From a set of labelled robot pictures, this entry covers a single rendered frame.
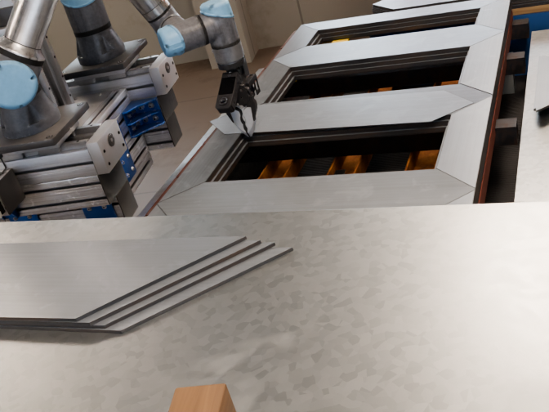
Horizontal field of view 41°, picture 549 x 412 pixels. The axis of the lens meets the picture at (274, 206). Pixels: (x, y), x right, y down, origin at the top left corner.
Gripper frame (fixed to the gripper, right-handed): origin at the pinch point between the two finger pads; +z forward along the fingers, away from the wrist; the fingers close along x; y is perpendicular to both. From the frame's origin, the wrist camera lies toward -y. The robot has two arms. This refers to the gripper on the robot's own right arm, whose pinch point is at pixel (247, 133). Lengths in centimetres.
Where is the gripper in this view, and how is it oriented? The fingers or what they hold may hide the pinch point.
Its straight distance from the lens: 198.0
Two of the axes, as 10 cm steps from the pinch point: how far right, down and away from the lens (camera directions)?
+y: 3.1, -5.4, 7.8
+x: -9.2, 0.4, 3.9
